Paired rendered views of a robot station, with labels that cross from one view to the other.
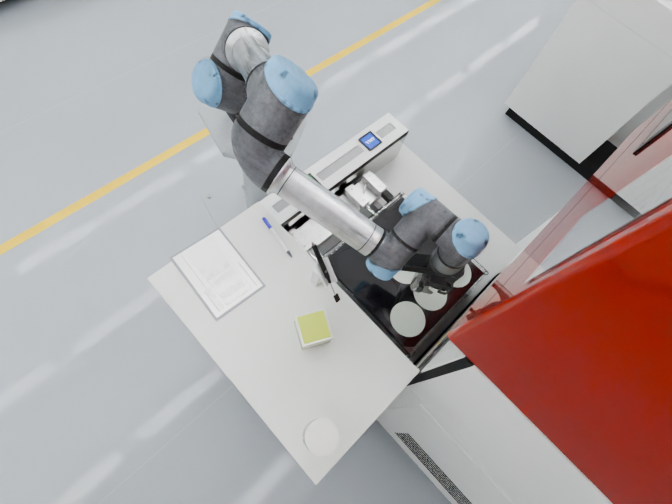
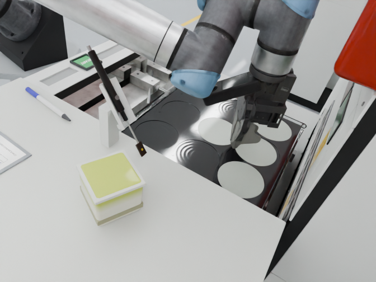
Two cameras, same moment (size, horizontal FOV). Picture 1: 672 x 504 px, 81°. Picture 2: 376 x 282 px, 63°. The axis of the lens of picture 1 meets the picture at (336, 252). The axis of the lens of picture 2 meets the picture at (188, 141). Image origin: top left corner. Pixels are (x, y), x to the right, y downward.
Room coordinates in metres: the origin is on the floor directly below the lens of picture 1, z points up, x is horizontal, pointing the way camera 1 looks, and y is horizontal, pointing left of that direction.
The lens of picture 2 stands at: (-0.07, -0.07, 1.37)
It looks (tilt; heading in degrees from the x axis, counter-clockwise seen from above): 42 degrees down; 353
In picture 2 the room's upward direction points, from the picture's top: 12 degrees clockwise
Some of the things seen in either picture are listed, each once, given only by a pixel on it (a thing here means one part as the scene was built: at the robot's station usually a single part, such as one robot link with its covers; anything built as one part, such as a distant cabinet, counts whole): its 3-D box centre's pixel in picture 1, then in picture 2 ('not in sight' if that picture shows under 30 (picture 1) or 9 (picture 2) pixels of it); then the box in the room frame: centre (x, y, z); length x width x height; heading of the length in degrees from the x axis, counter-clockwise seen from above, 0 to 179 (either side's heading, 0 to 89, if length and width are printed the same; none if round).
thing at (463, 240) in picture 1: (462, 242); (287, 13); (0.45, -0.25, 1.21); 0.09 x 0.08 x 0.11; 63
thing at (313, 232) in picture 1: (337, 215); (127, 101); (0.62, 0.03, 0.87); 0.36 x 0.08 x 0.03; 150
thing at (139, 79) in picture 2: (356, 196); (144, 81); (0.69, -0.01, 0.89); 0.08 x 0.03 x 0.03; 60
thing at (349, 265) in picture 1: (405, 267); (217, 131); (0.50, -0.21, 0.90); 0.34 x 0.34 x 0.01; 60
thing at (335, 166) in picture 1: (336, 176); (118, 69); (0.74, 0.07, 0.89); 0.55 x 0.09 x 0.14; 150
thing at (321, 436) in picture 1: (320, 436); not in sight; (0.00, -0.09, 1.01); 0.07 x 0.07 x 0.10
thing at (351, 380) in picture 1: (283, 330); (67, 224); (0.22, 0.07, 0.89); 0.62 x 0.35 x 0.14; 60
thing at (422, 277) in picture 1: (439, 271); (263, 94); (0.45, -0.26, 1.05); 0.09 x 0.08 x 0.12; 90
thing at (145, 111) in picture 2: (362, 225); (156, 102); (0.59, -0.05, 0.90); 0.38 x 0.01 x 0.01; 150
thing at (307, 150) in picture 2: (461, 317); (300, 168); (0.41, -0.40, 0.89); 0.44 x 0.02 x 0.10; 150
